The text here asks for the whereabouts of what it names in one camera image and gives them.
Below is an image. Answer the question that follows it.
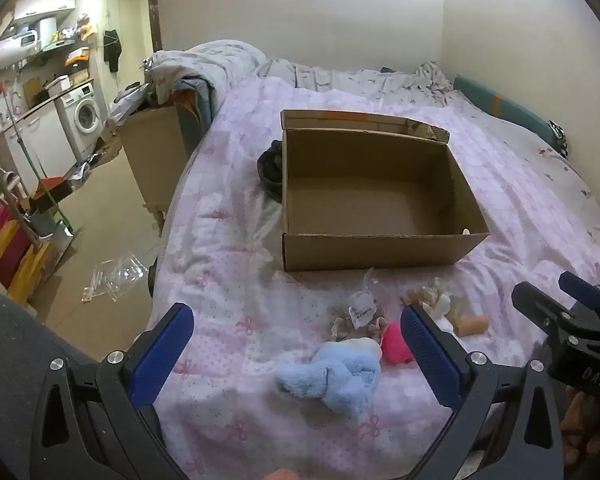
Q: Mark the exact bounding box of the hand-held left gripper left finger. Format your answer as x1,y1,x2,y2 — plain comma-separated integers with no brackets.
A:
30,302,196,480

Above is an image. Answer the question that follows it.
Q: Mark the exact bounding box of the green handled mop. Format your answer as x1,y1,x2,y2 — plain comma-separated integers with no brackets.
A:
0,81,76,237

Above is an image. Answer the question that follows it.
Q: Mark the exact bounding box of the black and white strap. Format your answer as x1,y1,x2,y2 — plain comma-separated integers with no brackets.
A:
547,120,572,160

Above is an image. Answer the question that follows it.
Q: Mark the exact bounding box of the light blue fluffy scrunchie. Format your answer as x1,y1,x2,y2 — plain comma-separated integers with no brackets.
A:
274,336,384,419

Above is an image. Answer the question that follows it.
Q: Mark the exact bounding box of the white water heater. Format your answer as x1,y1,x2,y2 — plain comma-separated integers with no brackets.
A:
0,29,40,70

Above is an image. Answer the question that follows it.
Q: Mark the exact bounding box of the white washing machine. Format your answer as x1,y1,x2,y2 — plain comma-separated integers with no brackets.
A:
57,84,104,157

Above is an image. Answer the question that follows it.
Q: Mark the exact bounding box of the white cabinet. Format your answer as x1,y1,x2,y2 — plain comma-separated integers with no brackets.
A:
2,105,77,197

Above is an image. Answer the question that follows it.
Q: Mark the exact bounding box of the orange and black box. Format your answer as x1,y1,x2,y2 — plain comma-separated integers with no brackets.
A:
29,176,75,213

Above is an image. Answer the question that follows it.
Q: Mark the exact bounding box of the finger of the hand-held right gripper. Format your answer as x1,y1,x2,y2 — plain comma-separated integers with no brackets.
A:
558,270,600,317
511,281,581,333

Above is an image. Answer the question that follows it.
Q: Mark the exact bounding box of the grey floral duvet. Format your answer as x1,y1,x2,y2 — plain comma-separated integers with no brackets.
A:
144,39,457,107

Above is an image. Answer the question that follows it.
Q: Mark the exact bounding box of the black hanging garment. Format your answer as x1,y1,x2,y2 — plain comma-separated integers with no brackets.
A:
103,29,123,74

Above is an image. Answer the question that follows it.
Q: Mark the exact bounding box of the large cardboard carton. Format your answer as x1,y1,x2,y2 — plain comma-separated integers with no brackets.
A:
119,104,192,223

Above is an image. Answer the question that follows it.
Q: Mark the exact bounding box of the yellow wooden rack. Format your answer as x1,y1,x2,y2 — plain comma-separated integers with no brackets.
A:
0,195,52,307

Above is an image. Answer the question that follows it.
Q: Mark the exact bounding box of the person's right hand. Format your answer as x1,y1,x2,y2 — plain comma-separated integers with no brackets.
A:
562,386,600,468

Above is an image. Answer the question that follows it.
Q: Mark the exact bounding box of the teal and orange blanket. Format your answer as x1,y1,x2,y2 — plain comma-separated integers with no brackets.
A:
172,76,220,157

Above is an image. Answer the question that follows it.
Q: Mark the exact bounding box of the black cloth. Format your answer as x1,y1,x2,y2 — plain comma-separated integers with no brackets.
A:
257,140,286,205

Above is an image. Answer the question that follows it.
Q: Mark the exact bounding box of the beige lace scrunchie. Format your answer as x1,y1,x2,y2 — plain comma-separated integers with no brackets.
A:
404,282,453,319

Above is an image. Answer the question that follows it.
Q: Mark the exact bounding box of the teal pillow with orange stripe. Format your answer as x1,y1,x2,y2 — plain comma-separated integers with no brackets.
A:
453,75,563,147

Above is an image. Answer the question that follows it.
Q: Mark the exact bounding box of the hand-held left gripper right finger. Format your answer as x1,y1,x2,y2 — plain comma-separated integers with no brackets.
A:
400,304,566,480

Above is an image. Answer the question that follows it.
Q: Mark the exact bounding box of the tan soft roll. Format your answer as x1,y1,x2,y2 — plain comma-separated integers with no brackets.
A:
451,310,491,337

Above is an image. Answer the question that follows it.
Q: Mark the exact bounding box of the cardboard box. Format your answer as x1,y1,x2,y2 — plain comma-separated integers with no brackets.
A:
280,109,491,272

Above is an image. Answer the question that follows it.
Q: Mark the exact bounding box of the clear plastic bag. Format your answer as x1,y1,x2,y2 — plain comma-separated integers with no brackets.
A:
81,254,147,304

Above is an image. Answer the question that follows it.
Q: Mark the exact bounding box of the pink plush ball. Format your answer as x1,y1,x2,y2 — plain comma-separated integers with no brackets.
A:
381,323,417,367

